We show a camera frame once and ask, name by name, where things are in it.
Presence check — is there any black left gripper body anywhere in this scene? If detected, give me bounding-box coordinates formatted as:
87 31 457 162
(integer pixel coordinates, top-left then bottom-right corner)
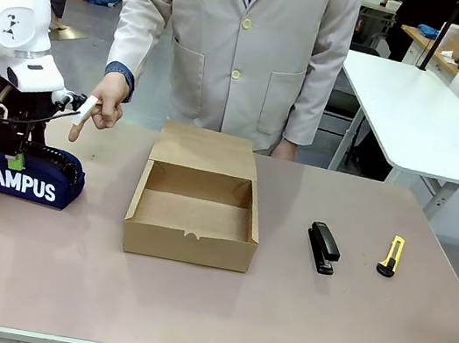
0 77 57 132

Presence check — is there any person's right forearm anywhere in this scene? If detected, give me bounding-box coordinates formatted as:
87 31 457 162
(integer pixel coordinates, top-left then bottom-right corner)
100 0 179 108

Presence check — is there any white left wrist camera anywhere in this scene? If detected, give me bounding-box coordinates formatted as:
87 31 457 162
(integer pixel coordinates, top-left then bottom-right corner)
47 87 100 130

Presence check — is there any wooden workbench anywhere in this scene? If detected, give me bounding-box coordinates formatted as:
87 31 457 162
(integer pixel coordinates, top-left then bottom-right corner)
393 23 459 80

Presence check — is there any blue cloth on workbench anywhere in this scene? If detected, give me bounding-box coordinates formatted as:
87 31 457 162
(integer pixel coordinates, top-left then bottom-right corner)
414 22 443 42

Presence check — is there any person's left hand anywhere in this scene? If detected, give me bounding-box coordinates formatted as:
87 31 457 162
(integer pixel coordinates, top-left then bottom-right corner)
272 136 301 164

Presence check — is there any black stapler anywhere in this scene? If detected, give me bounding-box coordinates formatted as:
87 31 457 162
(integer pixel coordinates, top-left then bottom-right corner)
300 220 347 278

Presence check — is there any person's right hand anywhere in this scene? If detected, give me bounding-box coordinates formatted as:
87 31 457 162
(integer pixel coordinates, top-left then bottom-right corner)
67 67 135 151

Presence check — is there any person torso in beige coat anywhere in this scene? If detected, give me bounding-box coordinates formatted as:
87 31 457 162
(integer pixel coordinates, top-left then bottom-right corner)
102 0 362 167

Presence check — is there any person's left forearm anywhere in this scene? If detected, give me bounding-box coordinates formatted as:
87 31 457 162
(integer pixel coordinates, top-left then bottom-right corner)
279 24 356 153

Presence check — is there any gold floor plate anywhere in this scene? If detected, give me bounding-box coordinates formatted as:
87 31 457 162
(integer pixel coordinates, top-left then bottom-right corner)
45 21 91 48

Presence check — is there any black pole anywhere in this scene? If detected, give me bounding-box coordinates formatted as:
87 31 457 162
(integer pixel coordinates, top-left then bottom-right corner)
414 0 458 76

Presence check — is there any yellow black utility knife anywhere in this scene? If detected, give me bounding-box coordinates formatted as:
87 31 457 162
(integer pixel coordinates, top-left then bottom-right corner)
374 232 407 280

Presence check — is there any navy CAMPUS pencil case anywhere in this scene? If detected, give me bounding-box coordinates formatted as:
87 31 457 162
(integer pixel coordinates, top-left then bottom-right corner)
0 136 91 214

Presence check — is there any brown cardboard box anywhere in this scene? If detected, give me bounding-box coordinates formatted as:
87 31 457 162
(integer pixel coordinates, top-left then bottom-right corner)
117 115 279 276

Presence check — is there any white background table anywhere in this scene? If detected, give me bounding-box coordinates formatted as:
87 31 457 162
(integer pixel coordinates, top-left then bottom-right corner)
317 48 459 224

